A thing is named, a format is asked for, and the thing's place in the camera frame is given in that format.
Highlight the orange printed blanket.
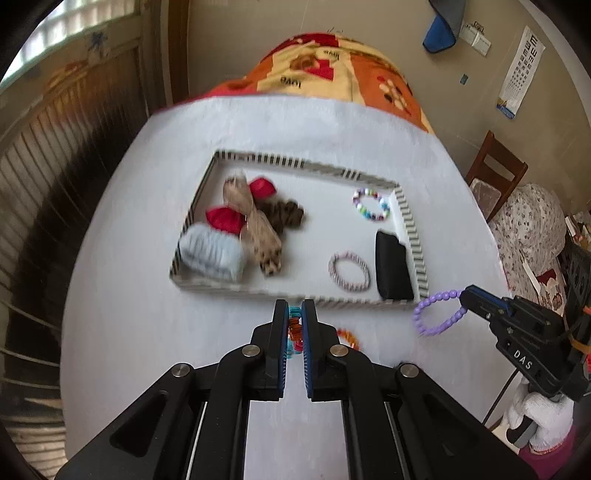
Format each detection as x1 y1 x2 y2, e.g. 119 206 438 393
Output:
198 31 437 134

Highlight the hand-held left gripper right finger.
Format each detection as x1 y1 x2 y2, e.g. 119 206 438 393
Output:
301 299 539 480

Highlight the floral fabric bundle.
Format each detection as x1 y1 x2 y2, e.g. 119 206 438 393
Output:
489 184 566 296

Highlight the person's right hand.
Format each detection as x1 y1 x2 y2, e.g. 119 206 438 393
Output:
502 381 575 453

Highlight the multicoloured bead bracelet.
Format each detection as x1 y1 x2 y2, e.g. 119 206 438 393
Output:
352 187 391 222

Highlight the purple bead bracelet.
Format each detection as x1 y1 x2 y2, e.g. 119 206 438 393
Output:
412 289 468 337

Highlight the red bow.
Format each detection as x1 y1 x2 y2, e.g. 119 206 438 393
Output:
205 178 278 234

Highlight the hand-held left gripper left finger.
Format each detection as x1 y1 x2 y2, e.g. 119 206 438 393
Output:
55 299 291 480

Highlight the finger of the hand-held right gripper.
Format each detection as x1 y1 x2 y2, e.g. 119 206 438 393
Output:
459 285 513 324

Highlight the white wall switch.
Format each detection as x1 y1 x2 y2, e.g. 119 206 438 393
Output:
459 21 492 57

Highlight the eye chart wall poster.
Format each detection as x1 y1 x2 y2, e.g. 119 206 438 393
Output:
496 25 546 121

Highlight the slatted wooden panel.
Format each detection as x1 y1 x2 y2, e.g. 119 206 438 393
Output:
0 41 148 462

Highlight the white table cover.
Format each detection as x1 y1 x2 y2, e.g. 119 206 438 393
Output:
60 95 513 480

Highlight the black case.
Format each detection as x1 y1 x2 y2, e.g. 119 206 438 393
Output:
375 230 415 301

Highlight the striped shallow cardboard box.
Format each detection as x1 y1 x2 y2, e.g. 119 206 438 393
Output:
170 150 432 309

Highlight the pink striped bracelet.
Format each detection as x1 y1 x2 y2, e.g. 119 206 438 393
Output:
329 251 371 292

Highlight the blue cloth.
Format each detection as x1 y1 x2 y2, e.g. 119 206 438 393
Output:
422 0 465 54

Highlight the wooden chair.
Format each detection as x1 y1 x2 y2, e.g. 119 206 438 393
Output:
465 130 529 224

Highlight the window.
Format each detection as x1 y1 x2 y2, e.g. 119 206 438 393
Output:
9 0 134 88

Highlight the black plastic crate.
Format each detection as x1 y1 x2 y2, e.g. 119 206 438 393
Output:
556 240 591 319

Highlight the white fluffy hair clip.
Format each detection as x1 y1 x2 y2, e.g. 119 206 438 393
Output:
178 224 246 281

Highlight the orange red bead bracelet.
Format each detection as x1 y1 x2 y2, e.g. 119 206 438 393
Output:
286 305 305 358

